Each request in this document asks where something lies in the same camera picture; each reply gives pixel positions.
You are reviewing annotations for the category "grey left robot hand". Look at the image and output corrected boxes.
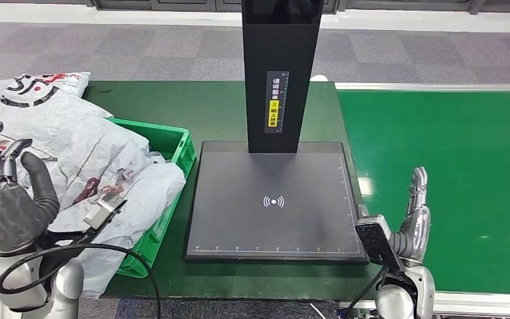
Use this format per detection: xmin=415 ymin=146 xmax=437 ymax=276
xmin=0 ymin=122 xmax=61 ymax=255

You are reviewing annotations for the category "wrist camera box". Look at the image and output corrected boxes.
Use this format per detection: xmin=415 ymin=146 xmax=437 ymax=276
xmin=354 ymin=214 xmax=404 ymax=268
xmin=82 ymin=192 xmax=128 ymax=232

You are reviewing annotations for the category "black yellow machine label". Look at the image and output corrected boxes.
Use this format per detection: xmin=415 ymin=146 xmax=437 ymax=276
xmin=264 ymin=71 xmax=290 ymax=134

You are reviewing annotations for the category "black right camera cable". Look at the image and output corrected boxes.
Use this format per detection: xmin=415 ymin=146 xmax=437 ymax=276
xmin=341 ymin=264 xmax=390 ymax=319

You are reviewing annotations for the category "green plastic crate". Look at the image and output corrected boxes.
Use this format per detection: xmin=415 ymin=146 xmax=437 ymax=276
xmin=105 ymin=117 xmax=197 ymax=279

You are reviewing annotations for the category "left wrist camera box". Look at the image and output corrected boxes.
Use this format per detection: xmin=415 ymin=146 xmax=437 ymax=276
xmin=82 ymin=192 xmax=128 ymax=232

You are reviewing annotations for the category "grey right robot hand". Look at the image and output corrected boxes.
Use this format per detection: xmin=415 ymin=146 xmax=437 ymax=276
xmin=388 ymin=166 xmax=432 ymax=265

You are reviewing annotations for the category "white mailer bag black print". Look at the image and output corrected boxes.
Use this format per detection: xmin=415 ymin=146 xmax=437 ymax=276
xmin=0 ymin=71 xmax=92 ymax=109

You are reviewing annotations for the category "grey parcel bag maroon print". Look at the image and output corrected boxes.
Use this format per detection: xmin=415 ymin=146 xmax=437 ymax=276
xmin=15 ymin=115 xmax=153 ymax=208
xmin=48 ymin=140 xmax=187 ymax=300

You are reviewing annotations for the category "large white QR-code mailer bag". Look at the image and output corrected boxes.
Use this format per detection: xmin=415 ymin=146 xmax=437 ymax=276
xmin=0 ymin=93 xmax=114 ymax=177

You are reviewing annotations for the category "green conveyor belt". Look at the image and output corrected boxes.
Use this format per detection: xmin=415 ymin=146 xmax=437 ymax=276
xmin=337 ymin=90 xmax=510 ymax=295

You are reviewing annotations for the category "black inbound scanner machine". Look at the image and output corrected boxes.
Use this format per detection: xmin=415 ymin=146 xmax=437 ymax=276
xmin=184 ymin=0 xmax=369 ymax=264

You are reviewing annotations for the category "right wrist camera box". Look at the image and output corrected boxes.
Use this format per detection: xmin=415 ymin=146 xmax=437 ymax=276
xmin=354 ymin=214 xmax=404 ymax=268

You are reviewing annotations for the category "black left camera cable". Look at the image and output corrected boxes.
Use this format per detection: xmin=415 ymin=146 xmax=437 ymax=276
xmin=0 ymin=242 xmax=163 ymax=319

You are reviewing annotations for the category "black camera cable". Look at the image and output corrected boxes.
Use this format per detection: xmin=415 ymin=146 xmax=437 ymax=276
xmin=0 ymin=242 xmax=163 ymax=319
xmin=341 ymin=264 xmax=390 ymax=319

